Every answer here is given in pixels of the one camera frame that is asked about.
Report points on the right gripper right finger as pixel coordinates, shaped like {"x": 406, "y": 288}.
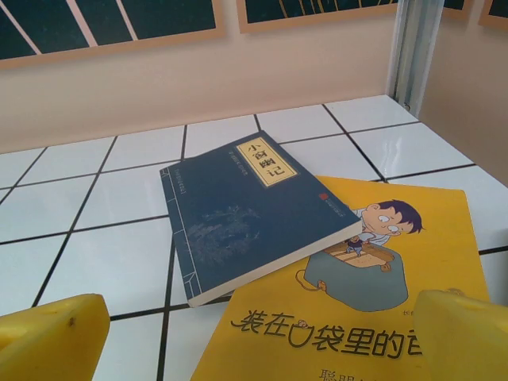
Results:
{"x": 464, "y": 341}

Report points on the dark blue paperback book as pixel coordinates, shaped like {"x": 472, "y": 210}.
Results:
{"x": 246, "y": 222}

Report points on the aluminium frame post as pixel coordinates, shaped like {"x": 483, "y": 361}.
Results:
{"x": 412, "y": 51}

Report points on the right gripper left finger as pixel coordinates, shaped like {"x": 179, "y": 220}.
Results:
{"x": 51, "y": 341}

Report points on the yellow book boy cartoon cover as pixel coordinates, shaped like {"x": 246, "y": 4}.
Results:
{"x": 436, "y": 238}

